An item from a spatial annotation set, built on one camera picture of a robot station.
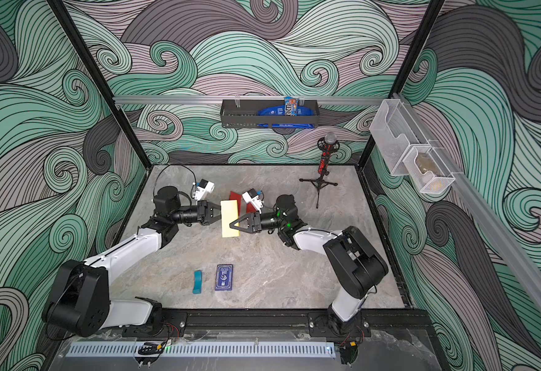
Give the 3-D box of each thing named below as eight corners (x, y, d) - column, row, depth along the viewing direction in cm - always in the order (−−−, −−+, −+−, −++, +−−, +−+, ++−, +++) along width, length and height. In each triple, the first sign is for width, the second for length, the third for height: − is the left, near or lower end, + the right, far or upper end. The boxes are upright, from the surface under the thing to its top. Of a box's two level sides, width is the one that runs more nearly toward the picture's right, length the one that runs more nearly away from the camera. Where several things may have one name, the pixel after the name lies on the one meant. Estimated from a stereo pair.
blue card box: (214, 290, 82) (213, 288, 80) (218, 266, 88) (217, 263, 86) (232, 290, 82) (231, 288, 80) (234, 266, 88) (233, 263, 86)
